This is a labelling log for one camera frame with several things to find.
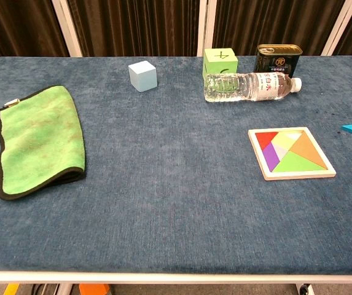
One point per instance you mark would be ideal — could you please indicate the black caster wheel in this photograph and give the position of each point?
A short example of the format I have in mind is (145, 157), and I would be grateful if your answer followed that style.
(305, 290)

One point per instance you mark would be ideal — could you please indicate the clear plastic water bottle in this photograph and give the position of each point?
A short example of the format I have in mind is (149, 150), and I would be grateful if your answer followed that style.
(240, 87)

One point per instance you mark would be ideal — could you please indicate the wooden tangram puzzle tray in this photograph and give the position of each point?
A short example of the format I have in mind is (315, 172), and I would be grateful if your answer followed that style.
(289, 176)

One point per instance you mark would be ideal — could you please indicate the purple tangram parallelogram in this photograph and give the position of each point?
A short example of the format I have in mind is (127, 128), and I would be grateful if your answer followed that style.
(271, 158)

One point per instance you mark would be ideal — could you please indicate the light wooden easel leg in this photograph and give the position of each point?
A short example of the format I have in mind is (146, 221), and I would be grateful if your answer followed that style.
(66, 27)
(205, 27)
(340, 29)

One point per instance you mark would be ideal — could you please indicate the orange object under table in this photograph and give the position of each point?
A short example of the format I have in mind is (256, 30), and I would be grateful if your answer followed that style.
(94, 289)

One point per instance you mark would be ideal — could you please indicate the light blue cube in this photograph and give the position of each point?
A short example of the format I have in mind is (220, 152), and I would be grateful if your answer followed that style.
(143, 77)

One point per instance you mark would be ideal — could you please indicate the red tangram triangle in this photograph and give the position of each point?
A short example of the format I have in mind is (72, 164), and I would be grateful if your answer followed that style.
(264, 139)

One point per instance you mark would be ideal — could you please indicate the yellow tangram square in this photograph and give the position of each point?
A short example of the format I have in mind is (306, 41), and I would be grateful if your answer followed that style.
(284, 142)

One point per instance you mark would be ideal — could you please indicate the orange tangram triangle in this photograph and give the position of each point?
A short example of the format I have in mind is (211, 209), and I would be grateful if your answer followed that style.
(309, 150)

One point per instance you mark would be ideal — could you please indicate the black rectangular tin can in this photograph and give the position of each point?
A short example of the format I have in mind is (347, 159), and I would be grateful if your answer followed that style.
(275, 63)

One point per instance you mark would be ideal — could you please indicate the white table leg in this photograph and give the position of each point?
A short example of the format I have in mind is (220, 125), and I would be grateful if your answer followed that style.
(65, 289)

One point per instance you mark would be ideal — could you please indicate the blue fabric table cover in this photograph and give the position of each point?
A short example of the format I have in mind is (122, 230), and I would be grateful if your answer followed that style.
(163, 184)

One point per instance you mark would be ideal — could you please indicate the yellow object under table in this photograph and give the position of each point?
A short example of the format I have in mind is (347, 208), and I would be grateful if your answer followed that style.
(11, 289)

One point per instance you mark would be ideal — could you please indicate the pink triangular block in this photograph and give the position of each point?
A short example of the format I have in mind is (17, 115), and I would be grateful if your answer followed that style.
(281, 151)

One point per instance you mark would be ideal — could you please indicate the green tangram triangle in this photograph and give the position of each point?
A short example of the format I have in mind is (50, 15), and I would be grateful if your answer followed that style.
(297, 164)

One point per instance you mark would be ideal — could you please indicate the green numbered foam cube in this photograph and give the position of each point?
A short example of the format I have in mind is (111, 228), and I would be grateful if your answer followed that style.
(218, 61)

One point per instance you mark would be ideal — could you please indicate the green microfibre cloth black trim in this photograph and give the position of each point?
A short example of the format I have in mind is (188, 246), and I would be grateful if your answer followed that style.
(37, 138)

